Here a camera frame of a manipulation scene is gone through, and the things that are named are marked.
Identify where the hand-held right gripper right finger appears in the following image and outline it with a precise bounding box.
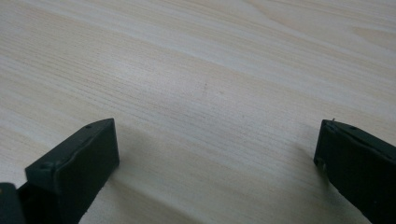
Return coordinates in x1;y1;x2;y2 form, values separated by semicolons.
313;119;396;224

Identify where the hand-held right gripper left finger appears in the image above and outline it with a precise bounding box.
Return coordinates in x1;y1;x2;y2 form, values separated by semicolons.
18;118;120;224

